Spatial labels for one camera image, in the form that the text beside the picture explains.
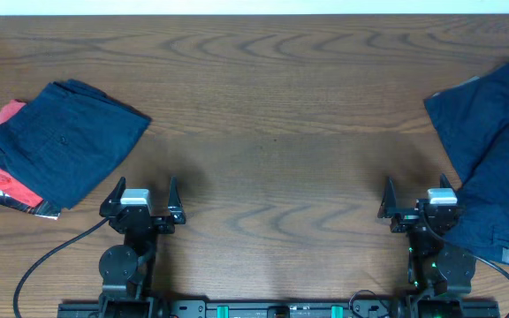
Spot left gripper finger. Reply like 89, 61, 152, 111
167, 177, 183, 213
101, 177, 126, 210

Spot navy blue shorts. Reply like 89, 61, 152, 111
422, 59, 509, 271

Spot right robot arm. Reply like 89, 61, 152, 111
377, 176, 475, 317

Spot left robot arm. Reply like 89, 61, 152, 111
97, 178, 186, 318

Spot folded black printed garment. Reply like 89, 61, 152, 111
0, 190, 61, 220

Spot folded navy shorts on stack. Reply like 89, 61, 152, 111
0, 79, 151, 208

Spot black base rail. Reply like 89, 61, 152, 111
57, 299, 500, 318

